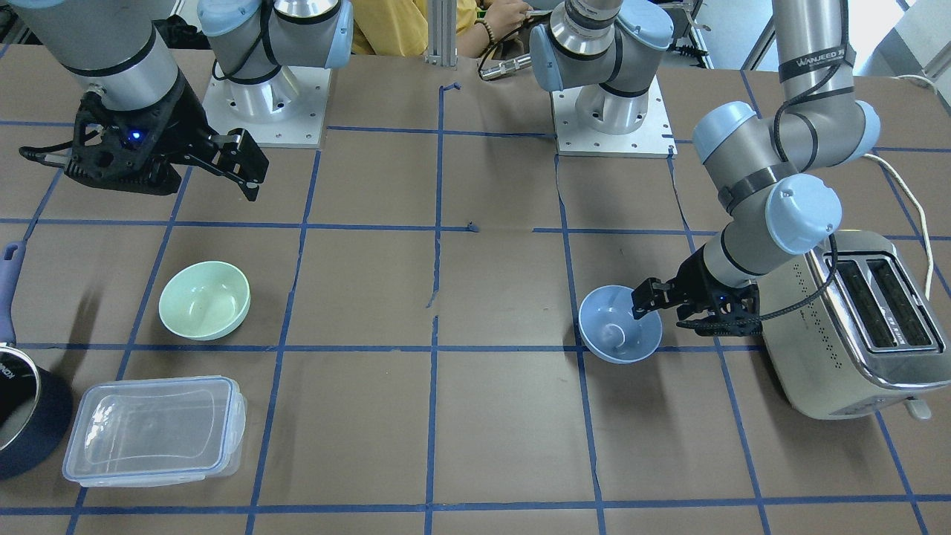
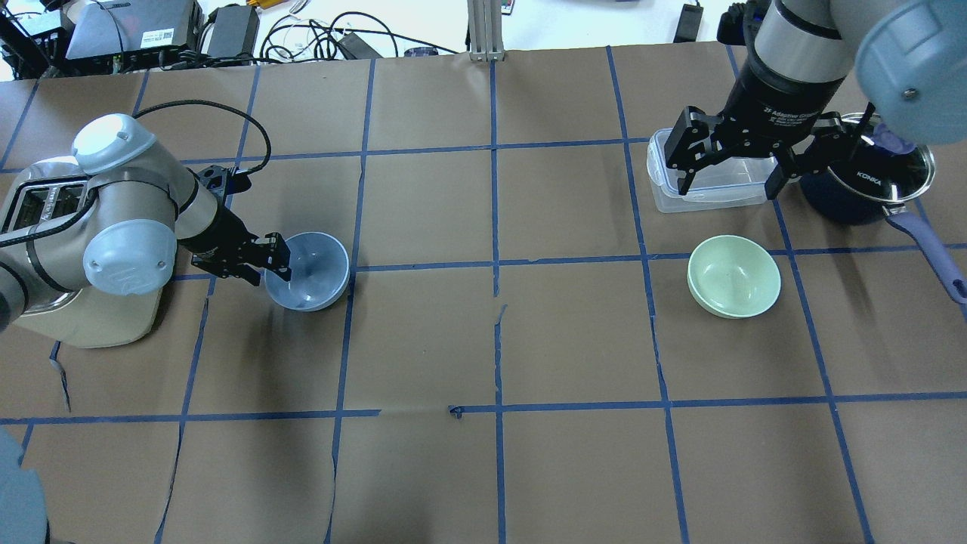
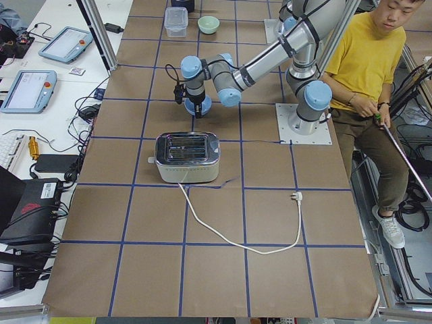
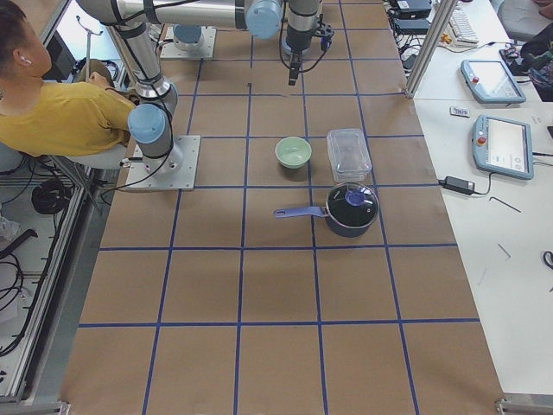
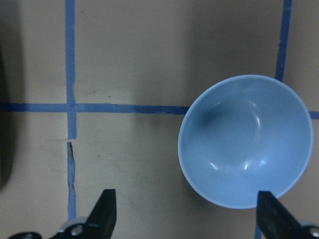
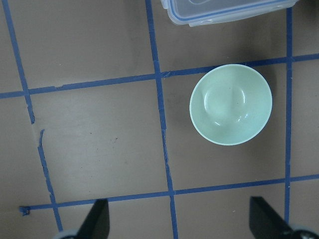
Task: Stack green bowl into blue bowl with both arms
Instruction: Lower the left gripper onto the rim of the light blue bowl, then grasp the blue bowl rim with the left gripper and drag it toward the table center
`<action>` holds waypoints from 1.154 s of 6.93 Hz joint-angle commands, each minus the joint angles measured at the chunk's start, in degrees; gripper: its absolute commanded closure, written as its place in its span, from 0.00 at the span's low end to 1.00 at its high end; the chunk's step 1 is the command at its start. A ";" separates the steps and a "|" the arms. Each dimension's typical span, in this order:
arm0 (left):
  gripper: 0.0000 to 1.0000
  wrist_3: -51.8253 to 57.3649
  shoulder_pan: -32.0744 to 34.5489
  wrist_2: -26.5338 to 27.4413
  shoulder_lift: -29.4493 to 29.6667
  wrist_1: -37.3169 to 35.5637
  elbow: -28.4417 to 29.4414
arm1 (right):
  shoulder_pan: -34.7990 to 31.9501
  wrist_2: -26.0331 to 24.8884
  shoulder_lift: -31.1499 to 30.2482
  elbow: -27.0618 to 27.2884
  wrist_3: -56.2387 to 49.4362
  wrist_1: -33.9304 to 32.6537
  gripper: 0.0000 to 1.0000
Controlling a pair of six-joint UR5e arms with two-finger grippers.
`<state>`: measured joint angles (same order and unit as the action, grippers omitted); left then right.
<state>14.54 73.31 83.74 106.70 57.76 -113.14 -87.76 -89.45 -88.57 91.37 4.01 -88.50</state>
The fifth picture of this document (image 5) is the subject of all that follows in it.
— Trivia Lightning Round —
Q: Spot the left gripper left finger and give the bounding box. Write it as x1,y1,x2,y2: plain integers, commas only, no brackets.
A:
85,189,117,239

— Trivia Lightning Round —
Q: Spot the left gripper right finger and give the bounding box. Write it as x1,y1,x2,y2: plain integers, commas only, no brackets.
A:
256,191,307,239

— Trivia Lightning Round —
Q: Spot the blue bowl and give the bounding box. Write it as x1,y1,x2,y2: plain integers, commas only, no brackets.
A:
177,75,314,209

